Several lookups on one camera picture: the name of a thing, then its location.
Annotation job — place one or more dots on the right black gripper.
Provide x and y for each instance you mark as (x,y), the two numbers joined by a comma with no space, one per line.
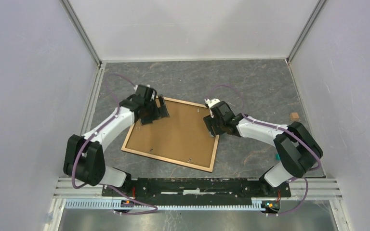
(209,121)

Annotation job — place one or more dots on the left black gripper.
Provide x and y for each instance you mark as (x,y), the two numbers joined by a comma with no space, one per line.
(160,111)

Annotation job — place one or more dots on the brown cardboard backing board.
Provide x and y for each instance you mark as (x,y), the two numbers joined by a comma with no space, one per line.
(172,134)

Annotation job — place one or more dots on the wooden picture frame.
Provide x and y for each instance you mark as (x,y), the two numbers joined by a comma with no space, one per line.
(169,161)

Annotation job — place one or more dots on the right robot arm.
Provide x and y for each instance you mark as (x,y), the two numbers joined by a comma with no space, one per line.
(298,151)

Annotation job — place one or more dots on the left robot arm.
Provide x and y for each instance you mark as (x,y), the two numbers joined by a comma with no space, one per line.
(84,159)

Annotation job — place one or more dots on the small wooden cube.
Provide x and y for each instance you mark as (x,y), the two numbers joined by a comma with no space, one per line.
(294,116)

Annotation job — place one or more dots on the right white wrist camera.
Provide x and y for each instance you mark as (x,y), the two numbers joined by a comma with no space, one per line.
(210,103)

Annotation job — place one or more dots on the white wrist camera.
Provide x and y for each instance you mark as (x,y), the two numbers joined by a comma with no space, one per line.
(210,103)
(146,92)

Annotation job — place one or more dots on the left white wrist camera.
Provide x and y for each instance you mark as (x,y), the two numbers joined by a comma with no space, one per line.
(146,92)

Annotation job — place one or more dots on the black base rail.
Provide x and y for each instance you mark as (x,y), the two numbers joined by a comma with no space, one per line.
(203,191)

